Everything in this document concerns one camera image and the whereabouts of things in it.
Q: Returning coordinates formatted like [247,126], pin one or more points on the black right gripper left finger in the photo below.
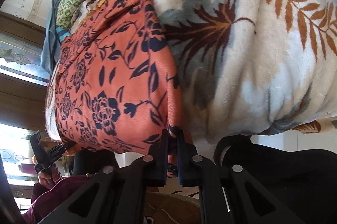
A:
[116,195]

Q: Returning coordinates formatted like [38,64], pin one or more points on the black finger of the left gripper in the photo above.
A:
[68,146]

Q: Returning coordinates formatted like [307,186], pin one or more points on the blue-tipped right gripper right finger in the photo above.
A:
[228,195]

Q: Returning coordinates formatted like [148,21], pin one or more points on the orange black floral garment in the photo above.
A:
[115,85]

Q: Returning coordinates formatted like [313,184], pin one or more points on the maroon sleeve forearm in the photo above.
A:
[44,200]

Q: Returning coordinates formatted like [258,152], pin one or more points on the person's left hand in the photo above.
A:
[49,178]

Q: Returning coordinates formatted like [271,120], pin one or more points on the brown bear slipper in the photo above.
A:
[171,208]

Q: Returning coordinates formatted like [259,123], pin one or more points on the stained glass wooden cabinet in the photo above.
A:
[23,81]

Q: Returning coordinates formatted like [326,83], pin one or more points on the blue grey cloth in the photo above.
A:
[51,47]

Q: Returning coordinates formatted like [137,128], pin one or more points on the turquoise navy striped cloth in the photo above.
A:
[62,33]

